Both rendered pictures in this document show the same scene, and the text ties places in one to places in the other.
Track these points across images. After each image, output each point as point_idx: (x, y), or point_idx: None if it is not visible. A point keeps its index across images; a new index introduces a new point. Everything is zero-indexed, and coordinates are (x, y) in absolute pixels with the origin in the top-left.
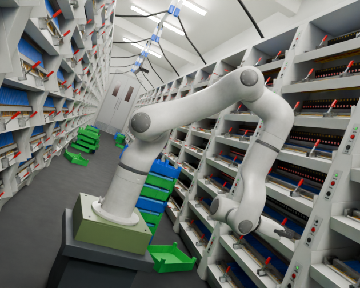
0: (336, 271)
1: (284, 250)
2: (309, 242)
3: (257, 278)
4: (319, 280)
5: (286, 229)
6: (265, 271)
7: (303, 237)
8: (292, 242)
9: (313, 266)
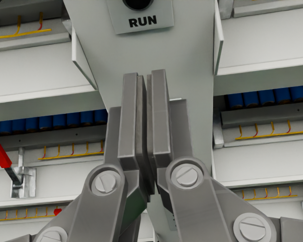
0: (294, 1)
1: (33, 108)
2: (150, 5)
3: (35, 203)
4: (268, 84)
5: (183, 157)
6: (26, 172)
7: (83, 8)
8: (4, 51)
9: (228, 68)
